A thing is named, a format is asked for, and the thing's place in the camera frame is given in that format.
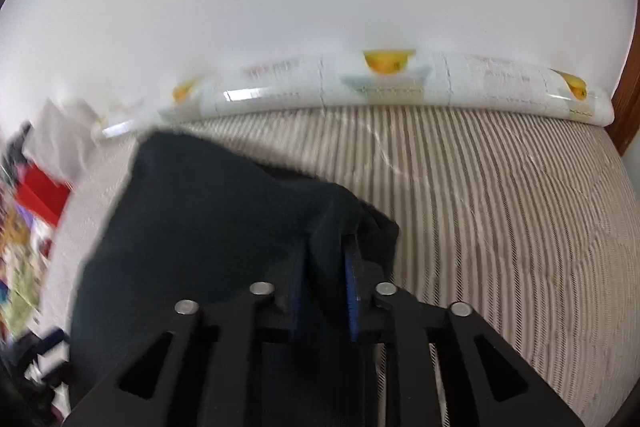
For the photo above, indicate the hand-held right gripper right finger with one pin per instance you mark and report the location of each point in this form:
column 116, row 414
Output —
column 351, row 297

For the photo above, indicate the brown wooden door frame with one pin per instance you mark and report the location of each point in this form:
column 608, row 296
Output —
column 630, row 107

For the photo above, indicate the striped beige bed cover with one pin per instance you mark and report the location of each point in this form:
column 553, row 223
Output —
column 500, row 232

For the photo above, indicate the colourful cloth pile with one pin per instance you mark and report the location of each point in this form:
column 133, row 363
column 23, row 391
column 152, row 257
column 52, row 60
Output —
column 20, row 267

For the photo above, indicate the dark blue cloth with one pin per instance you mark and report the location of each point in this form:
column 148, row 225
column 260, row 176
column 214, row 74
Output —
column 35, row 357

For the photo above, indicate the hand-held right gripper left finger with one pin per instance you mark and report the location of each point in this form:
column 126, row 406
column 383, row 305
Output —
column 298, row 302

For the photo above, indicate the white printed bed bumper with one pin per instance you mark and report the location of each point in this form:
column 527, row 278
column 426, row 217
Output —
column 300, row 87

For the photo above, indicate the white plastic bag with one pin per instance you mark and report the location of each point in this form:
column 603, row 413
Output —
column 60, row 137

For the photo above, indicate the black t-shirt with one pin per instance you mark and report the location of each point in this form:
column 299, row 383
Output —
column 210, row 217

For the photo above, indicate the red bag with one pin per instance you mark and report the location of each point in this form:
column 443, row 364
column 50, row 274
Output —
column 40, row 192

